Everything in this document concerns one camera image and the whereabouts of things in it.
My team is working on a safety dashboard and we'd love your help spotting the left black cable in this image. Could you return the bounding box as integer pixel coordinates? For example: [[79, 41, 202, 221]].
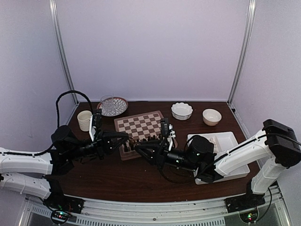
[[0, 90, 94, 157]]

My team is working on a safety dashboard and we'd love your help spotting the light chess pieces pile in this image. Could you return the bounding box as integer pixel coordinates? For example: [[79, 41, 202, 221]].
[[209, 137, 217, 145]]

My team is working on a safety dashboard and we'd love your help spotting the left aluminium frame post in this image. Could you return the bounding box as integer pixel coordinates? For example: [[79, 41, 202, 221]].
[[49, 0, 74, 90]]

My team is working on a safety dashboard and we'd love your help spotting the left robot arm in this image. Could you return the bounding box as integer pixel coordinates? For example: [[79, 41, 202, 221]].
[[0, 125, 129, 209]]

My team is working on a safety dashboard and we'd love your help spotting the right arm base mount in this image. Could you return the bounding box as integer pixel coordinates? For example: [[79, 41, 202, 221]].
[[225, 194, 265, 224]]

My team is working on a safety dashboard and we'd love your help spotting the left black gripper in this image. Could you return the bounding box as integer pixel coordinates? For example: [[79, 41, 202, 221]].
[[67, 129, 128, 161]]

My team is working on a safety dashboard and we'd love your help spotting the front aluminium rail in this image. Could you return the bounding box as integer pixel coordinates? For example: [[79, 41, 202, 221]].
[[23, 195, 290, 226]]

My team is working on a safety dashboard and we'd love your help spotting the clear drinking glass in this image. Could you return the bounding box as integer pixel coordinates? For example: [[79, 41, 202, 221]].
[[101, 95, 114, 112]]

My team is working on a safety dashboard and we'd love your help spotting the white foam tray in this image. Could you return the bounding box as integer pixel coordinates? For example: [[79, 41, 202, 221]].
[[187, 131, 250, 183]]

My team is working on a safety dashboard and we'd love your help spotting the wooden chess board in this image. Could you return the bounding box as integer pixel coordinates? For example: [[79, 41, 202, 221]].
[[114, 111, 164, 161]]

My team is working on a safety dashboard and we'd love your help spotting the cream round bowl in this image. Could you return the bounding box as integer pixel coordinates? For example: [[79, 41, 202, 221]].
[[202, 109, 222, 126]]

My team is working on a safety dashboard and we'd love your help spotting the black cable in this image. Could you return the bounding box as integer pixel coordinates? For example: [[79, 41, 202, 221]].
[[0, 90, 94, 157], [157, 162, 203, 184]]

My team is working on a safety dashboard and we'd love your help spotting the right aluminium frame post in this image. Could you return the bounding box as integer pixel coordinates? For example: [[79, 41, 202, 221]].
[[227, 0, 256, 106]]

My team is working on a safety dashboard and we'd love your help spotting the aluminium frame post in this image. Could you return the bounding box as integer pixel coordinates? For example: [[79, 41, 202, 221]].
[[49, 0, 74, 90], [227, 0, 256, 106]]

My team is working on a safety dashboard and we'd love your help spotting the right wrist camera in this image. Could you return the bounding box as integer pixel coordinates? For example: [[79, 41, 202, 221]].
[[160, 118, 175, 151]]

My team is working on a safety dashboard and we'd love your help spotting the patterned ceramic plate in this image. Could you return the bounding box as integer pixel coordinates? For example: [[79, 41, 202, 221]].
[[97, 97, 128, 117]]

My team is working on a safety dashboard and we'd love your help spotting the cream ribbed mug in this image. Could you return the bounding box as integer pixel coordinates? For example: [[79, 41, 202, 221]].
[[77, 110, 92, 132]]

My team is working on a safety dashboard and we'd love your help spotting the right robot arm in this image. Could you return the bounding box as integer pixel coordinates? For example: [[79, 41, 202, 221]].
[[135, 118, 301, 211]]

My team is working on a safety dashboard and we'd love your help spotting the dark chess piece corner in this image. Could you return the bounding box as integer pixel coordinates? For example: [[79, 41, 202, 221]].
[[125, 145, 130, 152]]

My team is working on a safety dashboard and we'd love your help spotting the right black cable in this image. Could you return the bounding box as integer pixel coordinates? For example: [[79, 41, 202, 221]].
[[157, 162, 203, 184]]

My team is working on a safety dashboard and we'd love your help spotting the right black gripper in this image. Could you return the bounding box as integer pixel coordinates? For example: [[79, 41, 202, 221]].
[[134, 140, 199, 173]]

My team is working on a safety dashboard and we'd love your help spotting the white fluted bowl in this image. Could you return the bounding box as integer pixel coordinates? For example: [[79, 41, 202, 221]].
[[171, 102, 193, 121]]

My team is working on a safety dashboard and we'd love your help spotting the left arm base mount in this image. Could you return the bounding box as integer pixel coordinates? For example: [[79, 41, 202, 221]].
[[40, 195, 85, 225]]

